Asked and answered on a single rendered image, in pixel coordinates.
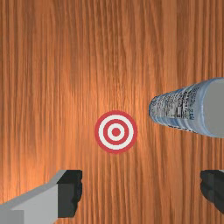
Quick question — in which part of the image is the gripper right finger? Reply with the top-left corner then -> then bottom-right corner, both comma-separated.
199,169 -> 224,214

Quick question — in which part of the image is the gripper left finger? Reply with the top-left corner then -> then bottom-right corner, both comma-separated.
0,169 -> 83,224

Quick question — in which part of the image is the clear plastic bottle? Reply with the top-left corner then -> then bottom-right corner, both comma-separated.
148,77 -> 224,139

